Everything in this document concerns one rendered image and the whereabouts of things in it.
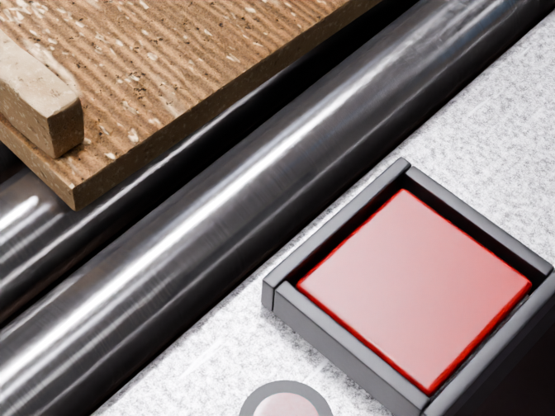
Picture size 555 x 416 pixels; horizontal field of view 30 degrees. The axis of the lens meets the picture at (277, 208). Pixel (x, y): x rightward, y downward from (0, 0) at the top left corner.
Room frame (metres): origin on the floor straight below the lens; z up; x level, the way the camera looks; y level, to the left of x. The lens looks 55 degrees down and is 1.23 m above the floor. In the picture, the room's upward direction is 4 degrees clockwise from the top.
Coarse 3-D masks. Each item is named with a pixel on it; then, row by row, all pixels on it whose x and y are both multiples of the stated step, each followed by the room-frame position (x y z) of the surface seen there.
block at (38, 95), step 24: (0, 48) 0.25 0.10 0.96; (0, 72) 0.24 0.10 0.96; (24, 72) 0.24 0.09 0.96; (48, 72) 0.24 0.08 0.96; (0, 96) 0.24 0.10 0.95; (24, 96) 0.23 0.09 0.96; (48, 96) 0.23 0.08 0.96; (72, 96) 0.23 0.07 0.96; (24, 120) 0.23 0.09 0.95; (48, 120) 0.22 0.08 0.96; (72, 120) 0.23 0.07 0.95; (48, 144) 0.23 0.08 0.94; (72, 144) 0.23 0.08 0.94
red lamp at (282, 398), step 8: (264, 400) 0.15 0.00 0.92; (272, 400) 0.15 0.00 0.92; (280, 400) 0.15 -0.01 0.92; (288, 400) 0.15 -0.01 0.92; (296, 400) 0.15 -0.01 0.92; (304, 400) 0.15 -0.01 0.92; (264, 408) 0.14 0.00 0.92; (272, 408) 0.15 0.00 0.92; (280, 408) 0.15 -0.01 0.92; (288, 408) 0.15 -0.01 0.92; (296, 408) 0.15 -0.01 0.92; (304, 408) 0.15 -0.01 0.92; (312, 408) 0.15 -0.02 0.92
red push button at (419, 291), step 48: (384, 240) 0.21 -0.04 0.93; (432, 240) 0.21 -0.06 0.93; (336, 288) 0.18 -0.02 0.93; (384, 288) 0.19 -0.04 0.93; (432, 288) 0.19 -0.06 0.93; (480, 288) 0.19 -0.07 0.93; (528, 288) 0.19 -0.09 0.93; (384, 336) 0.17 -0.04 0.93; (432, 336) 0.17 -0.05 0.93; (480, 336) 0.17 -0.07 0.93; (432, 384) 0.15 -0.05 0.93
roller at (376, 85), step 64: (448, 0) 0.34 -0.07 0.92; (512, 0) 0.35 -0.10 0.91; (384, 64) 0.30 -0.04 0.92; (448, 64) 0.31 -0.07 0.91; (320, 128) 0.26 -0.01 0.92; (384, 128) 0.28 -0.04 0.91; (192, 192) 0.23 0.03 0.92; (256, 192) 0.23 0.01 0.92; (320, 192) 0.24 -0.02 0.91; (128, 256) 0.20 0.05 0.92; (192, 256) 0.20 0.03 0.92; (256, 256) 0.21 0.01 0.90; (64, 320) 0.17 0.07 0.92; (128, 320) 0.17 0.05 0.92; (192, 320) 0.19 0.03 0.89; (0, 384) 0.14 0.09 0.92; (64, 384) 0.15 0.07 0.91
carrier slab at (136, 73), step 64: (0, 0) 0.30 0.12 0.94; (64, 0) 0.31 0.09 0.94; (128, 0) 0.31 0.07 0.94; (192, 0) 0.31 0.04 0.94; (256, 0) 0.32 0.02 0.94; (320, 0) 0.32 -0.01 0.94; (64, 64) 0.27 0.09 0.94; (128, 64) 0.27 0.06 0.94; (192, 64) 0.28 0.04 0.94; (256, 64) 0.28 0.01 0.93; (0, 128) 0.24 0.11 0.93; (128, 128) 0.24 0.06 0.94; (192, 128) 0.26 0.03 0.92; (64, 192) 0.22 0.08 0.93
